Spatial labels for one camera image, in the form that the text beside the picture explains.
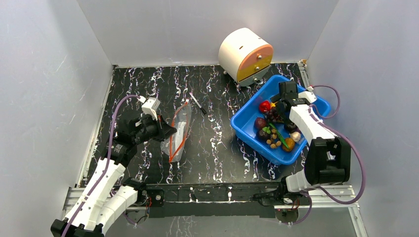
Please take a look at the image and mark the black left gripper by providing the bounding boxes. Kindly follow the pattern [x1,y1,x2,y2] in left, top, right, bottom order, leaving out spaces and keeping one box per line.
[133,113,177,145]

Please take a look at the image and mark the dark purple grape bunch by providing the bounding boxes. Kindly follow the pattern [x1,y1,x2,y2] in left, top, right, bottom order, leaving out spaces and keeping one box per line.
[263,107,284,123]

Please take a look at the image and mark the clear zip top bag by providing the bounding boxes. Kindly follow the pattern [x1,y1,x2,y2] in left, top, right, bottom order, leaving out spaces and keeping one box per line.
[160,99,192,163]

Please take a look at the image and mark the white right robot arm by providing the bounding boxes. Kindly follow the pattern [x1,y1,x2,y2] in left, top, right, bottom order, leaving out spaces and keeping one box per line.
[271,81,351,204]

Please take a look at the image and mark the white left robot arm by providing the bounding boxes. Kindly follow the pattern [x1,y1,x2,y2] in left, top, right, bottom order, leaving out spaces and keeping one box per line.
[50,115,177,237]

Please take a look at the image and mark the red strawberry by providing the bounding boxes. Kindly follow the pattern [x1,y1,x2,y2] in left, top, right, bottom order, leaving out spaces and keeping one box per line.
[258,100,271,113]

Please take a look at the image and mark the blue plastic bin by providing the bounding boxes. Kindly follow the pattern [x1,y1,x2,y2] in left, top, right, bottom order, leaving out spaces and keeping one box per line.
[230,75,331,165]

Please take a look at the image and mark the dark plum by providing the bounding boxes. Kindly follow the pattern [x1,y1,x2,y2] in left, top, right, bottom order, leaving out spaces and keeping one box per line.
[284,122,298,133]

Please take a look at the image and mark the purple mangosteen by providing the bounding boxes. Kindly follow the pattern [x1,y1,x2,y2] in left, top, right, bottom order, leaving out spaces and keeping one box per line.
[254,117,268,130]

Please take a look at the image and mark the dark mangosteen green leaves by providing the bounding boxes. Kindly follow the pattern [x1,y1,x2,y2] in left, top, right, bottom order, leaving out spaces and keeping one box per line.
[256,127,271,142]

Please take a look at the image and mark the white garlic bulb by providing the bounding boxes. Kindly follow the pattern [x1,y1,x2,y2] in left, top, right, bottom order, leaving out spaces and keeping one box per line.
[290,131,301,143]

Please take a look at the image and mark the black white marker pen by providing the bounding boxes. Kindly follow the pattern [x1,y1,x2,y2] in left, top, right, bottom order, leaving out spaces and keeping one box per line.
[189,92,207,115]

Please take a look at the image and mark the orange brown fruit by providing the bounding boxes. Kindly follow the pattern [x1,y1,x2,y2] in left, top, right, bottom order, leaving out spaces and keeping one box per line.
[282,137,295,153]

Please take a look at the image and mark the white round drawer cabinet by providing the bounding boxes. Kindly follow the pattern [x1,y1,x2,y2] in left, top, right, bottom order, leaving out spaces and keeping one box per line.
[218,28,274,87]

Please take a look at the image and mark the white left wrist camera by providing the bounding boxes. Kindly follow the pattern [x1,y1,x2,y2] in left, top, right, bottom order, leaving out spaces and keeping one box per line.
[141,97,161,121]

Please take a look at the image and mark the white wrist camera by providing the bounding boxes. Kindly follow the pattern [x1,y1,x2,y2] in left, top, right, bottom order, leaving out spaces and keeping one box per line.
[298,90,317,105]
[141,97,161,121]

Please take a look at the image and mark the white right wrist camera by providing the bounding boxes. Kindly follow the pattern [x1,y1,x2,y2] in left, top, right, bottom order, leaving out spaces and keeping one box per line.
[298,90,317,105]

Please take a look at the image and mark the aluminium frame rail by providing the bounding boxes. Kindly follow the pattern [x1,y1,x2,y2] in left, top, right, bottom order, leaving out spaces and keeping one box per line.
[57,185,367,237]

